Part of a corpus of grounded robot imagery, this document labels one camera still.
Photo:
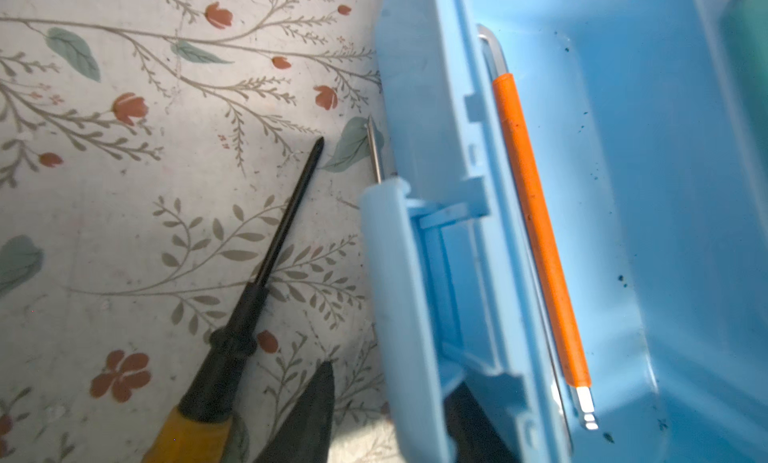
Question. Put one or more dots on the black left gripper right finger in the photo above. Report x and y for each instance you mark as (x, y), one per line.
(476, 439)

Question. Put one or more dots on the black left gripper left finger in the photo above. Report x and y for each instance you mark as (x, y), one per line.
(305, 435)

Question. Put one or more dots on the orange handled screwdriver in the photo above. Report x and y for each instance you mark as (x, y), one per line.
(198, 428)

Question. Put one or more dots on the orange handled hex key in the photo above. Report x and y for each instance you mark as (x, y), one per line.
(558, 310)

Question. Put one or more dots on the light blue plastic tool box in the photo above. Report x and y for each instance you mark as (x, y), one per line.
(657, 197)

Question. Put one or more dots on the teal utility knife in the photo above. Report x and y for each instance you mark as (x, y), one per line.
(744, 29)

